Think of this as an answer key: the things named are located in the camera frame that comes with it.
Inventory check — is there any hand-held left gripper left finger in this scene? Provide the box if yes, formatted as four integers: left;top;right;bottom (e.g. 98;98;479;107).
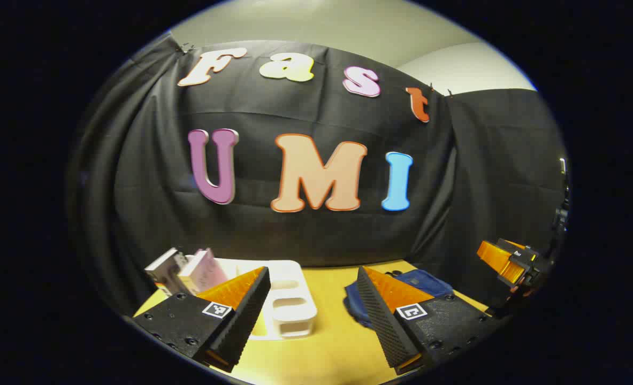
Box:
133;266;272;373

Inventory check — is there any pink book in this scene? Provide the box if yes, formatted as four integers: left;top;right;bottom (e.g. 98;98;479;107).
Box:
179;248;228;296

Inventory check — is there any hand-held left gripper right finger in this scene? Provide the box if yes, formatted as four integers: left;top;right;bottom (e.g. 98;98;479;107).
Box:
356;266;501;375

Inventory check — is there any blue schoolbag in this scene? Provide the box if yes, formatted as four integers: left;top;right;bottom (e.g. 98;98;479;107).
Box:
344;269;454;328

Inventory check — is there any black backdrop cloth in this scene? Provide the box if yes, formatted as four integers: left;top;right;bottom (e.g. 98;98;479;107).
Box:
67;32;568;316

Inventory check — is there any grey white book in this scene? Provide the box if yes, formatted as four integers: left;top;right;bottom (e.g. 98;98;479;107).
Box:
145;248;189;296

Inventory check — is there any white bookshelf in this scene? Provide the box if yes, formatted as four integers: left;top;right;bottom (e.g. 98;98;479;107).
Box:
188;258;318;340

